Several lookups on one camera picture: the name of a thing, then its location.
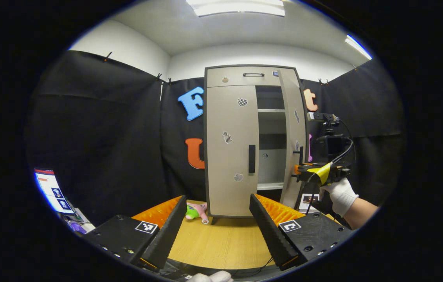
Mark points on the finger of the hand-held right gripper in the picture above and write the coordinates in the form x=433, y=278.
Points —
x=298, y=169

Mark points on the beige double-door shoe cabinet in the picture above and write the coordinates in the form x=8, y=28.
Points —
x=272, y=172

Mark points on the large ceiling light panel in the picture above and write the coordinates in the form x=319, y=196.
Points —
x=237, y=7

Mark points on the beige cabinet door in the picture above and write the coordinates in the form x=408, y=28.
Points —
x=229, y=176
x=292, y=102

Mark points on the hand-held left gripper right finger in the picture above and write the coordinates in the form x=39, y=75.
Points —
x=270, y=231

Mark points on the pink green plush toy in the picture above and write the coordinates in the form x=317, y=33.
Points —
x=197, y=211

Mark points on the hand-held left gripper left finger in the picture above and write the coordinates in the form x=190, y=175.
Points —
x=168, y=231

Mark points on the white photo card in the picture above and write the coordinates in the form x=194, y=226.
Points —
x=307, y=201

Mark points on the computer monitor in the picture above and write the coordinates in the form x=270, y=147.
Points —
x=51, y=188

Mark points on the purple object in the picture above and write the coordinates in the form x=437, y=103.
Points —
x=77, y=227

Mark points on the black backdrop cloth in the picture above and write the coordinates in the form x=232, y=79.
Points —
x=100, y=137

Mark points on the beige cabinet drawer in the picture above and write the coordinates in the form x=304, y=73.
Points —
x=237, y=76

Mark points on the narrow ceiling light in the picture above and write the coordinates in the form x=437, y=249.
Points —
x=358, y=47

